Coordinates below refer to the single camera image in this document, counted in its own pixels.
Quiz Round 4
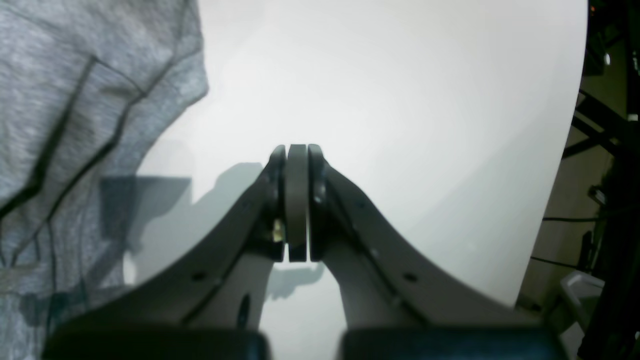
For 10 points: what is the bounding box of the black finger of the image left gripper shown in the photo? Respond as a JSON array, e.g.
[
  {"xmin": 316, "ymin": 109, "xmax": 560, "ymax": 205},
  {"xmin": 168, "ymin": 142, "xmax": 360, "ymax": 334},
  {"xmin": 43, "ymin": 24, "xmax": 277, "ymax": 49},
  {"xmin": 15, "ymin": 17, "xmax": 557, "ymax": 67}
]
[{"xmin": 307, "ymin": 145, "xmax": 567, "ymax": 360}]

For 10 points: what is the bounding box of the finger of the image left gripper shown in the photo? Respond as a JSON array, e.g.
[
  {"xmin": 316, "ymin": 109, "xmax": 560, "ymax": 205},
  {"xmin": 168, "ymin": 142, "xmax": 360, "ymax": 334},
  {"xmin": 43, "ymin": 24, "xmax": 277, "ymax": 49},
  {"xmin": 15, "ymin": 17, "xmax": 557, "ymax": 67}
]
[{"xmin": 42, "ymin": 145, "xmax": 308, "ymax": 360}]

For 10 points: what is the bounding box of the grey T-shirt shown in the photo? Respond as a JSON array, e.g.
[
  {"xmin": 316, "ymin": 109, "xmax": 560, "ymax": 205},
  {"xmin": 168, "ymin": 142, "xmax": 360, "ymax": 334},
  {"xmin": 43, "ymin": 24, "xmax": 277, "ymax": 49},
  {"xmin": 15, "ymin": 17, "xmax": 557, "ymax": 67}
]
[{"xmin": 0, "ymin": 0, "xmax": 208, "ymax": 360}]

